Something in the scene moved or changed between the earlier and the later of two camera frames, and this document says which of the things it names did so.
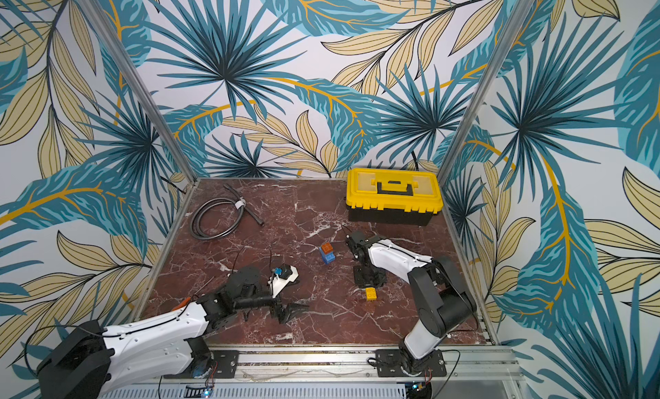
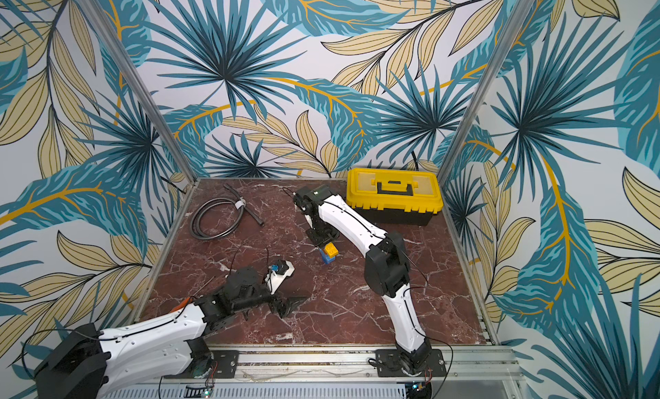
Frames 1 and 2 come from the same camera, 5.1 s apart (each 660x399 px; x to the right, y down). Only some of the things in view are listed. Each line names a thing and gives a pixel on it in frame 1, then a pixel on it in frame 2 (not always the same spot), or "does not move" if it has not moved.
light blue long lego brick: [327, 258] does not move
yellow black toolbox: [393, 196] does not move
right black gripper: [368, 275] → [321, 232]
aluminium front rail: [480, 368] does not move
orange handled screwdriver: [186, 300] does not move
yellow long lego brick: [370, 293] → [331, 249]
